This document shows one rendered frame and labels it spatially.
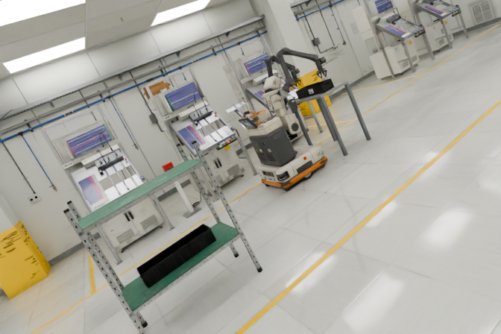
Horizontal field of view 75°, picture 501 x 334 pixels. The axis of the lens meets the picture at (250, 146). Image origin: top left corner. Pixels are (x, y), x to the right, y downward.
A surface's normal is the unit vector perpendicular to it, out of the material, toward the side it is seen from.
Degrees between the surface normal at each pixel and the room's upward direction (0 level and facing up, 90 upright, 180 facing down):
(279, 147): 90
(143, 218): 89
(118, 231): 90
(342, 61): 90
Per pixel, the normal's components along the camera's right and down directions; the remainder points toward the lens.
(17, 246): 0.46, -0.04
